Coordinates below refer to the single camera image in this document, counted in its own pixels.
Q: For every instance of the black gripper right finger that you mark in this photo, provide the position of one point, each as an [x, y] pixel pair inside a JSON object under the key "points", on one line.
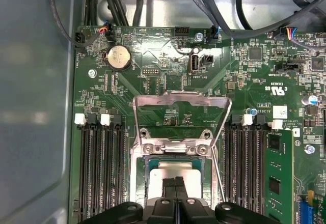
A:
{"points": [[182, 188]]}

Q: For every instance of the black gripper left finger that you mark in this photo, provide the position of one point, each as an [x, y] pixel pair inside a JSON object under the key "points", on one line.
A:
{"points": [[169, 188]]}

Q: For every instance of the silver square CPU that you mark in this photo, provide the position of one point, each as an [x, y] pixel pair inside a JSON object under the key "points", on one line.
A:
{"points": [[156, 183]]}

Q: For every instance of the metal CPU socket cover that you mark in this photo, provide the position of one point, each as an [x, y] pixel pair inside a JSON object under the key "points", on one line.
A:
{"points": [[183, 98]]}

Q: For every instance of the CPU socket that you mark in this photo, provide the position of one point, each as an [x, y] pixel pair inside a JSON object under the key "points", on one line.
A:
{"points": [[133, 173]]}

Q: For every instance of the black RAM slot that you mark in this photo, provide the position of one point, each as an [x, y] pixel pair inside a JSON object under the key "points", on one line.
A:
{"points": [[94, 170], [242, 170], [107, 170], [229, 170], [82, 170], [256, 170], [119, 170]]}

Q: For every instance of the green RAM stick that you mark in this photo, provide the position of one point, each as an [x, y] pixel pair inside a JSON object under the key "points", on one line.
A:
{"points": [[278, 163]]}

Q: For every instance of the blue capacitor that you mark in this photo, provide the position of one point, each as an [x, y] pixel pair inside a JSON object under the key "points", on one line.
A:
{"points": [[312, 99], [253, 111]]}

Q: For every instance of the white board sticker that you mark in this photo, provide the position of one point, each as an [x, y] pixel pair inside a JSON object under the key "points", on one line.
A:
{"points": [[280, 112]]}

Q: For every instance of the internal USB port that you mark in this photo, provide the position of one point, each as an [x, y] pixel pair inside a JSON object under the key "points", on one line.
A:
{"points": [[194, 63]]}

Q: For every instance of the green motherboard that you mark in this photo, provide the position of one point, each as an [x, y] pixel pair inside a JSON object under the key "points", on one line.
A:
{"points": [[158, 56]]}

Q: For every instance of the silver motherboard screw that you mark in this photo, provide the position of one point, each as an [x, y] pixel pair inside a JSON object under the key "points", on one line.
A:
{"points": [[92, 73], [198, 36], [309, 149]]}

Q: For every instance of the silver coin battery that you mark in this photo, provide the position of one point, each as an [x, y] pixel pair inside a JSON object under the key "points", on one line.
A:
{"points": [[119, 58]]}

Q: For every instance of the black PC case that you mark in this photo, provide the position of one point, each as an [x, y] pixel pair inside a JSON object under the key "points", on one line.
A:
{"points": [[30, 81]]}

